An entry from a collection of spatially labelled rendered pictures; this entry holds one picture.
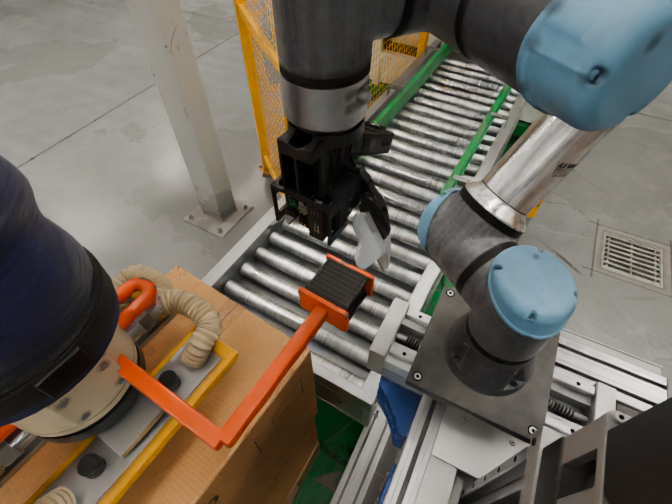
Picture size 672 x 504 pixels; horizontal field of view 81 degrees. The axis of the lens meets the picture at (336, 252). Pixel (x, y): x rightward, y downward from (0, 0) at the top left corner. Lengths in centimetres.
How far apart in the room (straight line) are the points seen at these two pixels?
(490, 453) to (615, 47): 68
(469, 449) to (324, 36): 68
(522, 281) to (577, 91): 36
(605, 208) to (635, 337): 91
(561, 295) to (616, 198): 249
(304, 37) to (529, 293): 41
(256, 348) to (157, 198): 200
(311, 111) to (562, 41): 18
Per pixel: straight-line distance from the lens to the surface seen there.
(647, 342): 239
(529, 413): 75
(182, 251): 236
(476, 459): 79
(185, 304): 69
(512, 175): 62
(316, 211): 38
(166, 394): 57
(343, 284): 59
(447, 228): 63
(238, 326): 88
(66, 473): 73
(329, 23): 30
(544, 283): 59
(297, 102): 34
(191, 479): 79
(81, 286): 50
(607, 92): 25
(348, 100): 33
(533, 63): 26
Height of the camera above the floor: 169
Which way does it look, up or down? 50 degrees down
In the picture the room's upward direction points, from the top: straight up
